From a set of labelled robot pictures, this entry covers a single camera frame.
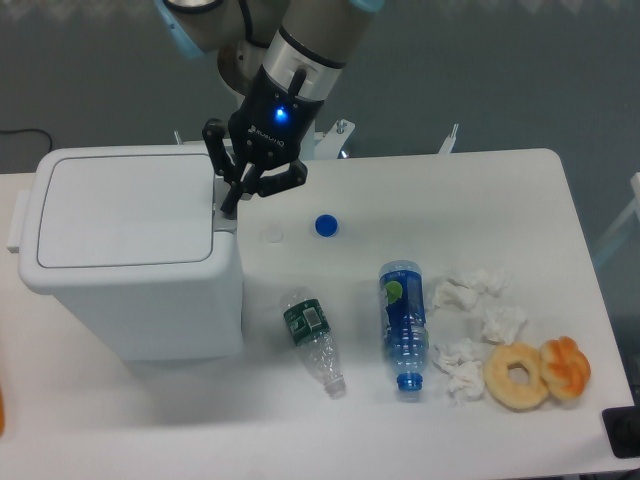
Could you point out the black device table corner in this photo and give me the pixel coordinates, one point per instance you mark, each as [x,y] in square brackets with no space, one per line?
[622,429]

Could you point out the crumpled tissue right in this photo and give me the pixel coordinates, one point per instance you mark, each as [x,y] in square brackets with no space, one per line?
[501,325]

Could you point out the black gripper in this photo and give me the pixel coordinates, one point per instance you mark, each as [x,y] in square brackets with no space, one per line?
[266,131]

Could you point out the crumpled tissue bottom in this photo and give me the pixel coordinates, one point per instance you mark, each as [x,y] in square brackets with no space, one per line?
[462,362]

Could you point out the white plastic trash can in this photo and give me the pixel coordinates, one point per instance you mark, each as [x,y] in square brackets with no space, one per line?
[130,240]

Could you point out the crumpled tissue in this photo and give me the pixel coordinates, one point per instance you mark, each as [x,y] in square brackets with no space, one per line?
[462,362]
[463,289]
[501,325]

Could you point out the blue bottle cap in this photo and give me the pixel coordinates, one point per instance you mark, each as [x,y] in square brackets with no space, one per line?
[326,225]

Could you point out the white table bracket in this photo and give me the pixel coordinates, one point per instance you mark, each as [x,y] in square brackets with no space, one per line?
[449,142]

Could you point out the orange glazed bread roll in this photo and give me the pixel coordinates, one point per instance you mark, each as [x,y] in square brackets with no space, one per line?
[564,368]

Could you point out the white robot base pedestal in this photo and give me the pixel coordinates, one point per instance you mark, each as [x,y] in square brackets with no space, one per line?
[237,64]

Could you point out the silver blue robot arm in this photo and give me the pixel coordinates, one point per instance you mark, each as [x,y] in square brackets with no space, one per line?
[282,59]

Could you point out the crumpled tissue top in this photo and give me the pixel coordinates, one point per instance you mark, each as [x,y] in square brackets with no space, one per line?
[463,289]

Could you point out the blue plastic bottle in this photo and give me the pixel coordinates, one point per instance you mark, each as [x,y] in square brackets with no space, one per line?
[405,339]

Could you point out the white bottle cap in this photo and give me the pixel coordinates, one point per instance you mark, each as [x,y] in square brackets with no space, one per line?
[273,234]

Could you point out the ring donut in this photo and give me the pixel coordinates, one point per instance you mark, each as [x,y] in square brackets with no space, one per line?
[516,396]

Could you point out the orange object left edge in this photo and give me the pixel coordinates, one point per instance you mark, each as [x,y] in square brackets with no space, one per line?
[2,414]

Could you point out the clear bottle green label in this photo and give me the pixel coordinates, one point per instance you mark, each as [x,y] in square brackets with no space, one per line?
[311,334]

